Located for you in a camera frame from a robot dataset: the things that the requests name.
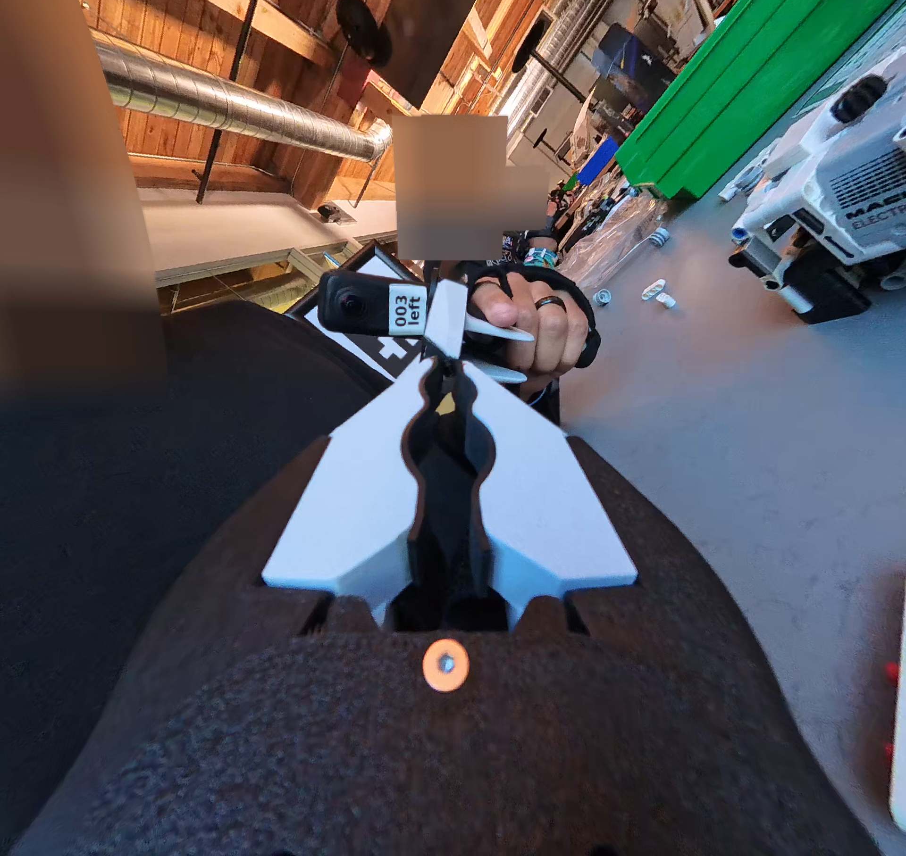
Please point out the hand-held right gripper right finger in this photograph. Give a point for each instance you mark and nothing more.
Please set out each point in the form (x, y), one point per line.
(545, 516)

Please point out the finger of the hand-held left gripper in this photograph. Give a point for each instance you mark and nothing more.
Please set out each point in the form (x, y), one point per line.
(447, 304)
(444, 343)

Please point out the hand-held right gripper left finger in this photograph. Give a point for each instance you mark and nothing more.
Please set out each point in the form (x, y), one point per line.
(340, 516)

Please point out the small black lego pin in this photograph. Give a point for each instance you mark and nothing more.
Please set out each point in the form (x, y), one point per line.
(448, 375)

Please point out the another person's forearm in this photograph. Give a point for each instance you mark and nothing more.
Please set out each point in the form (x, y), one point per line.
(539, 257)

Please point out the person's left forearm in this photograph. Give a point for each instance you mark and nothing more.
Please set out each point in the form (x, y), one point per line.
(543, 410)

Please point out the grey lego wheel hub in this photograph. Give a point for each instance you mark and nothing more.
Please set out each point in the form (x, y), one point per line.
(660, 237)
(602, 297)

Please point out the white lego connector block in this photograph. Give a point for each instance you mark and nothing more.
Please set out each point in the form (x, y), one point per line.
(652, 290)

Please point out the partly built lego truck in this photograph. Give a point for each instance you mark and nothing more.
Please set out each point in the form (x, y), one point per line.
(835, 191)

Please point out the person's left hand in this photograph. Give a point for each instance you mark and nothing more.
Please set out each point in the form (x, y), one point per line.
(545, 332)

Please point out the small ceiling-mounted device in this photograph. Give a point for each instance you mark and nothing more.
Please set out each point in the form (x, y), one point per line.
(336, 213)

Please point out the blue wristband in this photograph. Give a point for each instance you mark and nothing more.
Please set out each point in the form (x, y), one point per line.
(539, 396)

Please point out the clear plastic bag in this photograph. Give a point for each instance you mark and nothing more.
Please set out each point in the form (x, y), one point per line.
(609, 240)

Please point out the black floor lamp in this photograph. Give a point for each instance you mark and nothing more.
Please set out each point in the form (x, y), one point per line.
(543, 143)

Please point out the blue plastic bin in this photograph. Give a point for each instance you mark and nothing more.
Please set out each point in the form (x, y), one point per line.
(598, 161)

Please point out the black ceiling pipe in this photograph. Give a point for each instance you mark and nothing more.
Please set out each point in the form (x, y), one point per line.
(233, 78)

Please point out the round black ceiling fixture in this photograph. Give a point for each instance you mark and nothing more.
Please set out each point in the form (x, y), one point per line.
(532, 46)
(362, 28)

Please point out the dark hanging ceiling panel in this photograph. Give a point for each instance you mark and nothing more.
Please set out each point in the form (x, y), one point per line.
(432, 14)

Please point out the dark blue standing banner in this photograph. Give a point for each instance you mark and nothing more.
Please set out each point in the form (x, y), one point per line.
(630, 67)

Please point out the green plastic bin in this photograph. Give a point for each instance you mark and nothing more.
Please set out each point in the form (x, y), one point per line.
(743, 78)

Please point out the silver ventilation duct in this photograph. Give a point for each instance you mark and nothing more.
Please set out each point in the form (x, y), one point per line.
(233, 110)
(559, 35)

